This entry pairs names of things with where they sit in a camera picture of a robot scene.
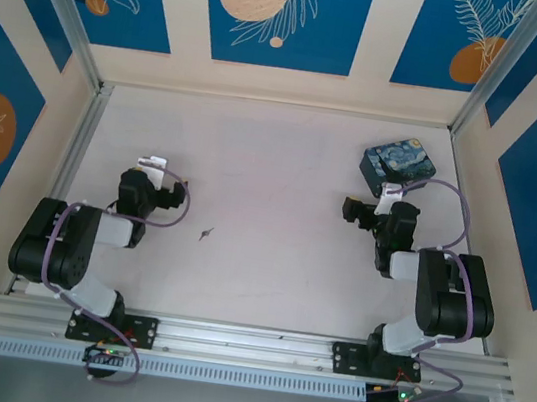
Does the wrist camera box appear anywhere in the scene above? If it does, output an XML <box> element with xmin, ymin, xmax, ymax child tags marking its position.
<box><xmin>132</xmin><ymin>152</ymin><xmax>171</xmax><ymax>193</ymax></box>
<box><xmin>372</xmin><ymin>180</ymin><xmax>409</xmax><ymax>221</ymax></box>

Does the white slotted cable duct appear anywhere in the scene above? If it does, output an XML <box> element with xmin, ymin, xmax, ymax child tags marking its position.
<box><xmin>0</xmin><ymin>326</ymin><xmax>373</xmax><ymax>402</ymax></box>

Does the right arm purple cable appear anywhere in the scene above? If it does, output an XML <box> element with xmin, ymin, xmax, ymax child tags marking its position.
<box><xmin>354</xmin><ymin>172</ymin><xmax>502</xmax><ymax>402</ymax></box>

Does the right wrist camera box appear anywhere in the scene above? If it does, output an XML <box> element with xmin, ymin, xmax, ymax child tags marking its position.
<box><xmin>372</xmin><ymin>180</ymin><xmax>409</xmax><ymax>221</ymax></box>

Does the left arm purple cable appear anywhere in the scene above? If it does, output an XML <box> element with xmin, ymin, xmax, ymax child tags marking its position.
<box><xmin>25</xmin><ymin>156</ymin><xmax>196</xmax><ymax>392</ymax></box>

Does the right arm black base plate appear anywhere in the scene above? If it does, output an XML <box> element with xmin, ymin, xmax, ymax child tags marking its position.
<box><xmin>328</xmin><ymin>339</ymin><xmax>427</xmax><ymax>388</ymax></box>

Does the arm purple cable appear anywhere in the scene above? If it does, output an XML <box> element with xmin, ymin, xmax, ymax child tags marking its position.
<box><xmin>354</xmin><ymin>172</ymin><xmax>502</xmax><ymax>402</ymax></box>
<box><xmin>25</xmin><ymin>156</ymin><xmax>196</xmax><ymax>392</ymax></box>

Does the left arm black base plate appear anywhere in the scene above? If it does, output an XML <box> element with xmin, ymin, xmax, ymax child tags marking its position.
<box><xmin>64</xmin><ymin>305</ymin><xmax>161</xmax><ymax>353</ymax></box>

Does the aluminium side rail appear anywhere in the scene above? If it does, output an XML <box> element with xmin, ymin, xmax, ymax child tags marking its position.
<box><xmin>4</xmin><ymin>72</ymin><xmax>115</xmax><ymax>306</ymax></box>

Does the long aluminium mounting rail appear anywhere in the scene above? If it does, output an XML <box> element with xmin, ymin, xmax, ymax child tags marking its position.
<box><xmin>0</xmin><ymin>282</ymin><xmax>522</xmax><ymax>402</ymax></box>

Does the starry night tin box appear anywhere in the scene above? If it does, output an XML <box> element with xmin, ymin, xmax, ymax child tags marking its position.
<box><xmin>354</xmin><ymin>129</ymin><xmax>443</xmax><ymax>206</ymax></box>

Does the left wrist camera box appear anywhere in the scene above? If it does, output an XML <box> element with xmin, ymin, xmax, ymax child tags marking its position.
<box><xmin>132</xmin><ymin>152</ymin><xmax>171</xmax><ymax>193</ymax></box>

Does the blue panel with beige circle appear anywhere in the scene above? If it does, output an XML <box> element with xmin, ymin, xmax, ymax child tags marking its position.
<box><xmin>190</xmin><ymin>0</ymin><xmax>378</xmax><ymax>83</ymax></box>

